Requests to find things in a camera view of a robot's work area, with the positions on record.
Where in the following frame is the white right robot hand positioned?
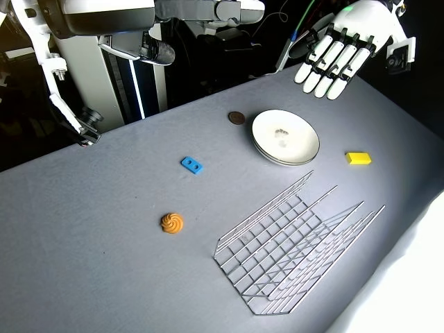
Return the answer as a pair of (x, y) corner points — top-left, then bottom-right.
(36, 0), (266, 67)

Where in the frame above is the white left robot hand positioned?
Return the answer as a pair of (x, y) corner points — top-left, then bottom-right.
(289, 0), (409, 101)

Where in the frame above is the white robot column, blue light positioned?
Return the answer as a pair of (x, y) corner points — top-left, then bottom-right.
(51, 24), (169, 135)

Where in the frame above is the black box device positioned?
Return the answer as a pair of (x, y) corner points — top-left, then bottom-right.
(214, 26), (253, 53)

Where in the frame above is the yellow rectangular block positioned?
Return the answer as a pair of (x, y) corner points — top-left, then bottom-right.
(345, 151), (373, 166)

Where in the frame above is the blue block with two holes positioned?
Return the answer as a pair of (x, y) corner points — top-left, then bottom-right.
(180, 156), (205, 176)

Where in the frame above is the orange swirl cookie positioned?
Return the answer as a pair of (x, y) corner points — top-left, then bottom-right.
(160, 212), (185, 235)

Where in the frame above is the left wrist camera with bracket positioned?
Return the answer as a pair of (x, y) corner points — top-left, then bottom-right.
(384, 35), (417, 76)

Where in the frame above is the green cable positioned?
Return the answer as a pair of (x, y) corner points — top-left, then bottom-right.
(293, 0), (317, 41)

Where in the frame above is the grey cable adapter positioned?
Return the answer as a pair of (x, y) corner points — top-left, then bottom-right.
(275, 37), (296, 75)

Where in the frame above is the white cable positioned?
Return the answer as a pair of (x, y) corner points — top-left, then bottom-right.
(253, 67), (282, 78)

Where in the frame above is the silver wire dish rack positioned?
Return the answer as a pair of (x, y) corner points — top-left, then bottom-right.
(211, 169), (386, 316)

